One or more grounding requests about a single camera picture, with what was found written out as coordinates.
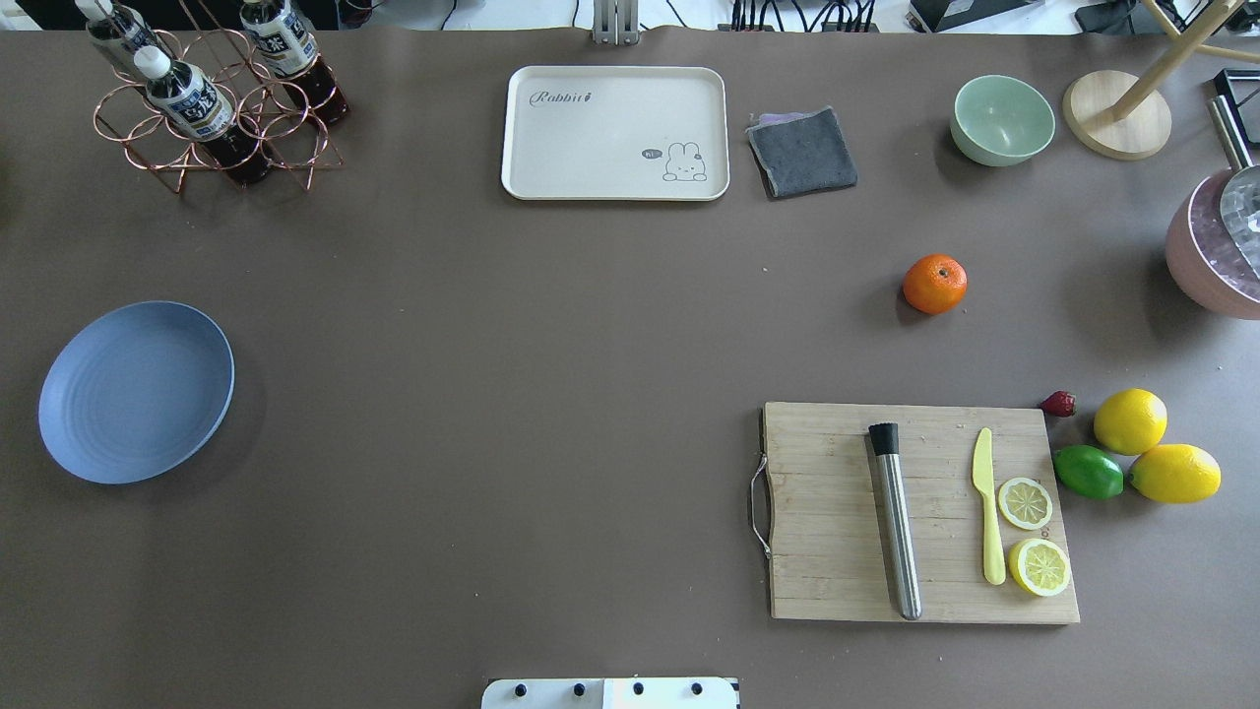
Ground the orange fruit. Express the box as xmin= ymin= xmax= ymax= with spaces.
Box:
xmin=901 ymin=254 xmax=969 ymax=315

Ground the blue round plate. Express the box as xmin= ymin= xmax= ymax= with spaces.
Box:
xmin=37 ymin=300 xmax=236 ymax=484

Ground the cream rabbit tray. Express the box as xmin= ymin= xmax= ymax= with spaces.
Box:
xmin=500 ymin=65 xmax=730 ymax=201

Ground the grey folded cloth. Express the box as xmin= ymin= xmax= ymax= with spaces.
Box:
xmin=743 ymin=106 xmax=859 ymax=199

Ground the steel muddler black tip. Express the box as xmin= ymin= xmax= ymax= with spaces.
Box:
xmin=868 ymin=421 xmax=924 ymax=622

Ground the bamboo cutting board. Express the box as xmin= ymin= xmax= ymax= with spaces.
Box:
xmin=761 ymin=400 xmax=1080 ymax=625

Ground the yellow plastic knife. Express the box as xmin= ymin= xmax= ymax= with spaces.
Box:
xmin=971 ymin=427 xmax=1007 ymax=586

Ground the lemon slice upper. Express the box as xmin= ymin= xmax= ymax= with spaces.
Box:
xmin=995 ymin=477 xmax=1055 ymax=531

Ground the lemon slice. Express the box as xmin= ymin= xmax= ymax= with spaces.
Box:
xmin=1007 ymin=539 xmax=1072 ymax=598
xmin=995 ymin=477 xmax=1055 ymax=531

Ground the small red strawberry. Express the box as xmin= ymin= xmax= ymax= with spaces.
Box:
xmin=1040 ymin=390 xmax=1077 ymax=418

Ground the light green bowl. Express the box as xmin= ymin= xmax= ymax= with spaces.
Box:
xmin=950 ymin=76 xmax=1056 ymax=167

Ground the lemon slice lower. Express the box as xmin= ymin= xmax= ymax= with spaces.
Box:
xmin=1007 ymin=539 xmax=1072 ymax=598

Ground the green lime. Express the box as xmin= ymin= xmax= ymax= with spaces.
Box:
xmin=1051 ymin=445 xmax=1125 ymax=501

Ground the tea bottle back right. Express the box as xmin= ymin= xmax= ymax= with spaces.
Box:
xmin=239 ymin=1 xmax=349 ymax=126

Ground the tea bottle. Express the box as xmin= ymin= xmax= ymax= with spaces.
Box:
xmin=239 ymin=1 xmax=349 ymax=126
xmin=76 ymin=0 xmax=174 ymax=81
xmin=134 ymin=47 xmax=271 ymax=185

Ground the whole lemon upper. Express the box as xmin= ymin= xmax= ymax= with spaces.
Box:
xmin=1092 ymin=389 xmax=1168 ymax=455

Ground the whole lemon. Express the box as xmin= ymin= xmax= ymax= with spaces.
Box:
xmin=1092 ymin=389 xmax=1168 ymax=455
xmin=1129 ymin=445 xmax=1223 ymax=504

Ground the tea bottle front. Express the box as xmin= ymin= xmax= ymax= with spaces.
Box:
xmin=134 ymin=47 xmax=271 ymax=185

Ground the wooden cup stand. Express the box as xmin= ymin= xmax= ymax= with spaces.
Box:
xmin=1061 ymin=1 xmax=1259 ymax=161

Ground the whole lemon lower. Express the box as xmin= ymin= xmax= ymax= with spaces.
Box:
xmin=1129 ymin=445 xmax=1223 ymax=504

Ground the pink bowl with ice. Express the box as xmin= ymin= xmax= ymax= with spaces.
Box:
xmin=1166 ymin=169 xmax=1259 ymax=320

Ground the tea bottle back left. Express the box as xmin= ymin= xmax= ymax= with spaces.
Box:
xmin=76 ymin=0 xmax=174 ymax=81

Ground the metal ice scoop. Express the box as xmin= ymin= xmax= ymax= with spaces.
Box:
xmin=1210 ymin=94 xmax=1259 ymax=277

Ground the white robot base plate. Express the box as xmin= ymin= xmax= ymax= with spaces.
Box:
xmin=480 ymin=678 xmax=741 ymax=708

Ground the copper wire bottle rack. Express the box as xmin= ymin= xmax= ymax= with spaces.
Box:
xmin=78 ymin=1 xmax=349 ymax=194

